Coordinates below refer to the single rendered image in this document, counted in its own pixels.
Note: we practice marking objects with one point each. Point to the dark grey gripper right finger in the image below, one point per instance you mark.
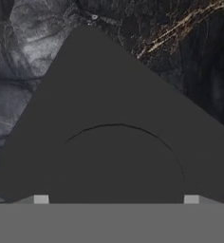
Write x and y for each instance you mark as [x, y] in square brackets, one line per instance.
[191, 199]

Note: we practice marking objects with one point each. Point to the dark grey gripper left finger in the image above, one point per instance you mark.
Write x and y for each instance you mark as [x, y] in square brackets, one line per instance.
[41, 199]

